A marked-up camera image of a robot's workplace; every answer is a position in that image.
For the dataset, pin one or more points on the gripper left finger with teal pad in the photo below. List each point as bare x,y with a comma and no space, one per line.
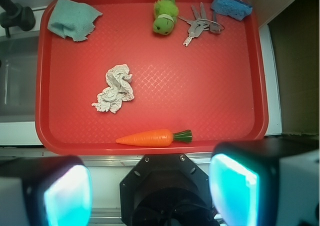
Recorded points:
45,191

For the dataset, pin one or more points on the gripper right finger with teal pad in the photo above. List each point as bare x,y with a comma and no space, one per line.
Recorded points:
272,181

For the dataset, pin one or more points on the silver keys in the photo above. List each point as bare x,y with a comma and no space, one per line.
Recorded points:
201,23

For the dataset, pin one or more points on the orange plastic carrot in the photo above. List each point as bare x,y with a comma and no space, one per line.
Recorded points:
156,138

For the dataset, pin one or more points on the crumpled white paper towel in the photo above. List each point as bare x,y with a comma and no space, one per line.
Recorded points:
119,90

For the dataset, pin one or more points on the grey sink basin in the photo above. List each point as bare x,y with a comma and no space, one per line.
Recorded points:
18,70

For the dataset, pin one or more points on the red plastic tray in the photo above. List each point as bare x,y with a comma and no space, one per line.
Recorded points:
215,87

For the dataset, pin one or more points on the brown cardboard panel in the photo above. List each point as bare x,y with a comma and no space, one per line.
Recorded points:
296,45

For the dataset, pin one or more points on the light blue cloth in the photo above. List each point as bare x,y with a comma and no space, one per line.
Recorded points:
73,20

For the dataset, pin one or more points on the blue sponge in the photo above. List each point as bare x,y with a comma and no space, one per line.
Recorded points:
235,9

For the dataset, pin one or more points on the dark grey faucet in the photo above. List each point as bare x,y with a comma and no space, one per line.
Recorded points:
15,15

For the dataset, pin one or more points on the green plush toy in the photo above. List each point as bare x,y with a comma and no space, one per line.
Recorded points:
165,16

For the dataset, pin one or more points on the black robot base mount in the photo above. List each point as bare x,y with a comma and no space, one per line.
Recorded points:
166,190

